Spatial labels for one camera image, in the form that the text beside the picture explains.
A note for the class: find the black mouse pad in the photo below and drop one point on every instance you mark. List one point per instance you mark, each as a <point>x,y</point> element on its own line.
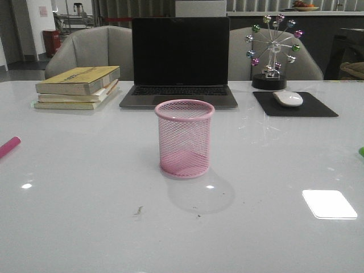
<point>311,106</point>

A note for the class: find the pink mesh pen holder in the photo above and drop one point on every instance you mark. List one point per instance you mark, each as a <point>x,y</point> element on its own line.
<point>184,137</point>

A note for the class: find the yellow book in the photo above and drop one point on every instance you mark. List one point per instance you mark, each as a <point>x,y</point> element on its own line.
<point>79,81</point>
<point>76,105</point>

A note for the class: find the white computer mouse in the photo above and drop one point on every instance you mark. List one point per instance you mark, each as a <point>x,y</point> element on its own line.
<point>288,98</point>

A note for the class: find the ferris wheel desk ornament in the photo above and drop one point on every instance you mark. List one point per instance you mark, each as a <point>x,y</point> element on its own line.
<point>270,45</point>

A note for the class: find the middle cream book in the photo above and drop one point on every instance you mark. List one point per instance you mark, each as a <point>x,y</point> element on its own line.
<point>97,96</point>

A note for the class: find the grey open laptop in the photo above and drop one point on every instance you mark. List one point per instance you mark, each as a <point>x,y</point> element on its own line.
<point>180,58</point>

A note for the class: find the grey armchair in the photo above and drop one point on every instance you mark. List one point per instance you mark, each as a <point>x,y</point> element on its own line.
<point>304,68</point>
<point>99,46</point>

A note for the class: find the white box behind laptop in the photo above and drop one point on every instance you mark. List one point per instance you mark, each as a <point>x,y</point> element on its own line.
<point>200,8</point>

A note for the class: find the right grey armchair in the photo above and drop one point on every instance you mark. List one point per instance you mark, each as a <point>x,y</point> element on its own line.
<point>304,68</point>

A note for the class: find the fruit bowl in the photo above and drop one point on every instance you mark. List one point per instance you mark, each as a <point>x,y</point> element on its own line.
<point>303,6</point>

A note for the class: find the left grey armchair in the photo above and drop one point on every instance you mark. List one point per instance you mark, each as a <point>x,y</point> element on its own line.
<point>99,46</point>

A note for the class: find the bottom yellow book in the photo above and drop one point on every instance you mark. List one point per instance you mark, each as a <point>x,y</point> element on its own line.
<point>76,105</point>

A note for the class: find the pink marker pen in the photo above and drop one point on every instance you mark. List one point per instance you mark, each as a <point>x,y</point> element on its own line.
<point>9,146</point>

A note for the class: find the red bin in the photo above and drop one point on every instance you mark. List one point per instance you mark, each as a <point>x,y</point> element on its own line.
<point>51,41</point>

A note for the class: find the green marker pen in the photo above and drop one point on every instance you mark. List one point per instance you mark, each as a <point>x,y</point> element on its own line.
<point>361,151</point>

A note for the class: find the top yellow book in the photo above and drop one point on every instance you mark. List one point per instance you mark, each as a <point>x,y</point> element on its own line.
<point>79,81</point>

